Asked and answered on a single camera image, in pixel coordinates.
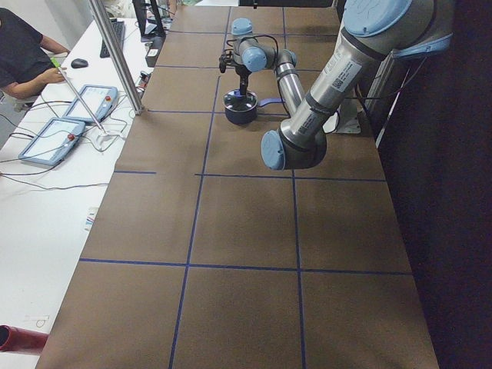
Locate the black monitor stand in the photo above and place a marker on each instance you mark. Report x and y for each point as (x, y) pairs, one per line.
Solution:
(149, 20)

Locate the upper teach pendant tablet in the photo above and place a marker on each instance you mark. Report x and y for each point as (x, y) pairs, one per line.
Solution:
(100, 99)

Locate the glass pot lid blue knob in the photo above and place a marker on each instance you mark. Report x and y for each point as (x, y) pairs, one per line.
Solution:
(236, 103)

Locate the aluminium frame post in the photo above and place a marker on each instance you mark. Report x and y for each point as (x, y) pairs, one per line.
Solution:
(116, 54)

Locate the teach pendant tablet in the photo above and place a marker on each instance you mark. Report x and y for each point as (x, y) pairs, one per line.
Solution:
(100, 99)
(55, 140)

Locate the lower teach pendant tablet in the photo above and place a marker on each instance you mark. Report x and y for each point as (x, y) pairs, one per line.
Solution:
(55, 140)

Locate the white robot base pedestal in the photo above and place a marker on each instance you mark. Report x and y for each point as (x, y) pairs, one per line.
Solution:
(344, 120)

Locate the person in black shirt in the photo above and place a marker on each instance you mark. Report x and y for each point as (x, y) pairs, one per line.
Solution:
(25, 67)

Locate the dark blue saucepan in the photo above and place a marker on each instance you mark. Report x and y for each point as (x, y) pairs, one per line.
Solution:
(243, 118)

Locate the red cylinder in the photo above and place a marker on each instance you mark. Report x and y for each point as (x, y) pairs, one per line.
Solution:
(22, 341)

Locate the silver metal rod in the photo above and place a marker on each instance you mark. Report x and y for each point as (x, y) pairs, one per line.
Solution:
(78, 96)

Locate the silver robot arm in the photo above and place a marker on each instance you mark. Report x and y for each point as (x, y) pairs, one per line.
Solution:
(370, 31)

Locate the black computer mouse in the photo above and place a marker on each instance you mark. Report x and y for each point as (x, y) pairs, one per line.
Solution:
(79, 63)

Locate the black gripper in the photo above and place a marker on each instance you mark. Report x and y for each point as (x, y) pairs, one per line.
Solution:
(242, 72)

